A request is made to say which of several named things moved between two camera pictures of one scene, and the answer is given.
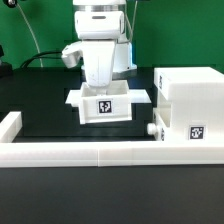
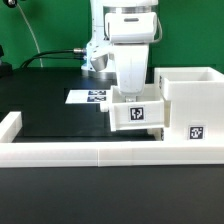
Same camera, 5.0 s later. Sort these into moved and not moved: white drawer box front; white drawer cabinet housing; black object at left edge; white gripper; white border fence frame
Moved: white gripper
Not moved: white border fence frame; black object at left edge; white drawer box front; white drawer cabinet housing
